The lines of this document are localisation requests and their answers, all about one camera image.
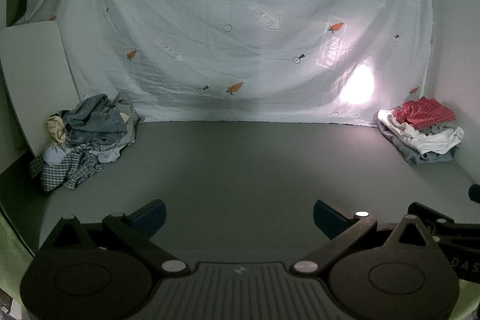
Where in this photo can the red checkered cloth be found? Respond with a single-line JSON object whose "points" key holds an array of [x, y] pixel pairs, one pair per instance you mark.
{"points": [[423, 113]]}

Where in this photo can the pile of crumpled clothes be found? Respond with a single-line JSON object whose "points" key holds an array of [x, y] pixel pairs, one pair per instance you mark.
{"points": [[95, 119]]}

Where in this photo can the white board panel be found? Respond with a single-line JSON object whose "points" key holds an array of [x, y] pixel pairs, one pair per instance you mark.
{"points": [[30, 80]]}

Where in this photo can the light green cloth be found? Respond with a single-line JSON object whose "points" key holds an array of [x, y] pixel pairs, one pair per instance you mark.
{"points": [[11, 260]]}

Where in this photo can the light blue cloth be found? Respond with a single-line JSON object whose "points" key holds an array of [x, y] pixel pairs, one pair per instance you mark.
{"points": [[107, 155]]}

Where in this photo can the cream cloth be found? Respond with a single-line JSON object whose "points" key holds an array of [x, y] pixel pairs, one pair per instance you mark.
{"points": [[56, 130]]}

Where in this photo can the stack of folded clothes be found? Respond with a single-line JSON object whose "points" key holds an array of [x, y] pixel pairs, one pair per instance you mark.
{"points": [[420, 138]]}

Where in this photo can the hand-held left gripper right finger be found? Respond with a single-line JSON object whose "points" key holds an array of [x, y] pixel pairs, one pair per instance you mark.
{"points": [[325, 217]]}

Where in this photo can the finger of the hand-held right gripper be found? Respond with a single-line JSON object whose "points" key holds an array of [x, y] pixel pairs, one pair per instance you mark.
{"points": [[427, 212]]}

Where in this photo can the carrot printed white sheet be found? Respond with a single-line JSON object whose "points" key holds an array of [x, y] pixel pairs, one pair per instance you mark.
{"points": [[225, 5]]}

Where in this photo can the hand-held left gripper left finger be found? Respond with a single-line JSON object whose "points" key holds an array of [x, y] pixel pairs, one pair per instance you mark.
{"points": [[152, 215]]}

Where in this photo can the blue checkered shirt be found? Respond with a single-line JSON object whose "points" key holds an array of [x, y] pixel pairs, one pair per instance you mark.
{"points": [[67, 170]]}

